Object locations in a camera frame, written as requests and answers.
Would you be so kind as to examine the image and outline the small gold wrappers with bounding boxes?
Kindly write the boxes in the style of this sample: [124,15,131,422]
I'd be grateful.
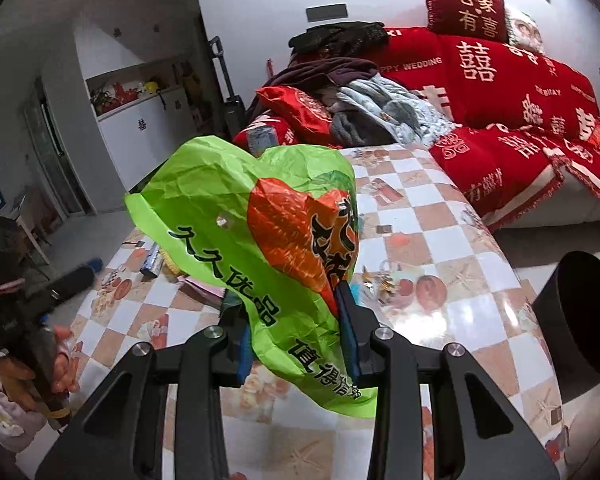
[362,262,408,303]

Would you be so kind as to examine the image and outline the green printed plastic bag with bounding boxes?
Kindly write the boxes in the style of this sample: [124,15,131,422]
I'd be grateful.
[124,135,379,418]

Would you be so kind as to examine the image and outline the person's left hand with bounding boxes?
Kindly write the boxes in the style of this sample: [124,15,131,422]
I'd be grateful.
[0,327,81,410]

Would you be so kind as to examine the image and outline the black round bin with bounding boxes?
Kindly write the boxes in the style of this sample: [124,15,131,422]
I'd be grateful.
[531,250,600,377]

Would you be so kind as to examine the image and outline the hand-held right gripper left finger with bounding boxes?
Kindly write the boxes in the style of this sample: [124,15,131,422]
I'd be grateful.
[35,305,254,480]

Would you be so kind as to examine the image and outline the red square pillow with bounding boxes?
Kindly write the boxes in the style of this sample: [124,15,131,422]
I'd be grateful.
[256,86,338,144]

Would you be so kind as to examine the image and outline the grey wall plate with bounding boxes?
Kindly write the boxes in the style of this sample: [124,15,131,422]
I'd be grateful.
[305,4,348,24]

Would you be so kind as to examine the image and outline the person's left forearm pink sleeve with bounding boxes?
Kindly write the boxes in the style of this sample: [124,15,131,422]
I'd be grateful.
[0,352,48,455]

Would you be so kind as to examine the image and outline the maroon garment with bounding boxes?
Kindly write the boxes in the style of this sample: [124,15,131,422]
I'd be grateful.
[249,56,382,111]

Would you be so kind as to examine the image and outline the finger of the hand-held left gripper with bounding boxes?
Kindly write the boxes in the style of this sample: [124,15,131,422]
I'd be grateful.
[27,258,104,306]

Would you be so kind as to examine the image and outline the clear plastic wrap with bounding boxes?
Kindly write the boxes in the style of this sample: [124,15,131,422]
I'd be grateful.
[139,241,169,279]

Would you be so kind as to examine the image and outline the light blue quilted garment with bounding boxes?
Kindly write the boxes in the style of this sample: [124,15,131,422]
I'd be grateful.
[329,74,457,147]

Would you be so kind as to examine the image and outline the white cabinet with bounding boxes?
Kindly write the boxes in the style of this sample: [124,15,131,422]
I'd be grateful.
[74,20,217,213]

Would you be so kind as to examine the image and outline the red shelf decorations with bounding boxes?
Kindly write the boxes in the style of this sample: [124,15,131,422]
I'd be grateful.
[90,79,147,113]

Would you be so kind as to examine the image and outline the black stick vacuum cleaner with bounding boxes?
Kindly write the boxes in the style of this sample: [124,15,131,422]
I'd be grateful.
[208,35,247,137]

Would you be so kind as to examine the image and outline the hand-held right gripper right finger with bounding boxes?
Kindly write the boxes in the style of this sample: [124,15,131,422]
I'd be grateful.
[332,280,561,480]

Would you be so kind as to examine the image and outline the red sofa with cushions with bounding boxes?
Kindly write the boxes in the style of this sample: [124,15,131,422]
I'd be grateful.
[232,24,600,231]

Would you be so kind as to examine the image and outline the white sofa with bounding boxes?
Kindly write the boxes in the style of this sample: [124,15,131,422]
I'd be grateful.
[490,172,600,233]

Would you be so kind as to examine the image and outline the wooden stool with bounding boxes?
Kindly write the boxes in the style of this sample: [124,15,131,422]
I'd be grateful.
[9,186,63,267]

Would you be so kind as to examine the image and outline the red printed pillow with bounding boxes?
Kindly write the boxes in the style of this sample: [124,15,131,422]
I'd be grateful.
[416,0,510,44]

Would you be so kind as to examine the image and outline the pink paper sheet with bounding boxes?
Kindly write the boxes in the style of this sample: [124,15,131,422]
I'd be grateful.
[177,275,233,312]

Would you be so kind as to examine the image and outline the photo print cushion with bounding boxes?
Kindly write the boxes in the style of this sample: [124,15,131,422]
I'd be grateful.
[503,6,547,56]

